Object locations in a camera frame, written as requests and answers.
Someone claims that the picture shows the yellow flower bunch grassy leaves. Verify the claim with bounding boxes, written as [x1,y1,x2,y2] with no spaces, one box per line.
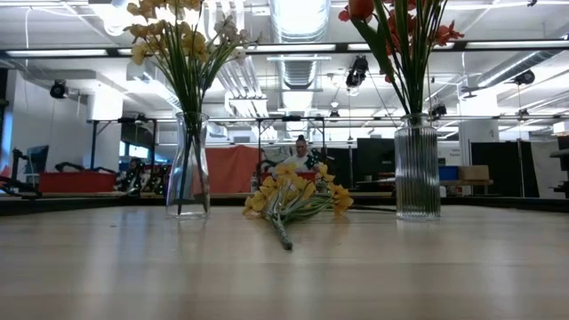
[242,162,356,252]

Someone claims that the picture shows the white artificial flower bunch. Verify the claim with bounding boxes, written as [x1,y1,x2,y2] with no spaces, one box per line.
[190,12,264,116]

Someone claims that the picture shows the yellow veined flower spray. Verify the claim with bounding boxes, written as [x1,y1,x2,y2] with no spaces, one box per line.
[125,0,212,217]

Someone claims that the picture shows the orange-red flower bunch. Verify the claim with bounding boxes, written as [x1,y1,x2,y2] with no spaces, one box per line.
[337,0,466,116]

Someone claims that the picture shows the smooth clear glass carafe vase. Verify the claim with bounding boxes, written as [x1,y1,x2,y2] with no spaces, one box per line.
[166,110,211,219]

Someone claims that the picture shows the ribbed clear glass vase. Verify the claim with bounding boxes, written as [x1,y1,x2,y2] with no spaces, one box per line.
[394,113,442,222]

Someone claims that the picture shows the person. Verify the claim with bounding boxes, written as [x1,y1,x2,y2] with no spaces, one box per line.
[284,134,322,174]
[126,157,146,190]

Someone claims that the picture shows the orange-red cloth cover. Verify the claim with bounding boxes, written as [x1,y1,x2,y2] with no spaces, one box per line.
[205,145,261,196]

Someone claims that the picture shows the black partition panel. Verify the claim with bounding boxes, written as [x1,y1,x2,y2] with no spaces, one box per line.
[326,137,396,190]
[469,140,524,197]

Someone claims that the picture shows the black overhead light beam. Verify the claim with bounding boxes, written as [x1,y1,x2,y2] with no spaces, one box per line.
[0,40,569,59]

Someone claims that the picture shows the brown cardboard box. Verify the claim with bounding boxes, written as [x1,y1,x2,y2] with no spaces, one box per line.
[457,164,491,181]

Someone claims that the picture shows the red storage bin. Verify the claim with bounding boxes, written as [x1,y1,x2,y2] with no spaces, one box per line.
[38,172,117,194]

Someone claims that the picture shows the dark computer monitor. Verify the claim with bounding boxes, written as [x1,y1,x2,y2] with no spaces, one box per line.
[25,144,51,175]

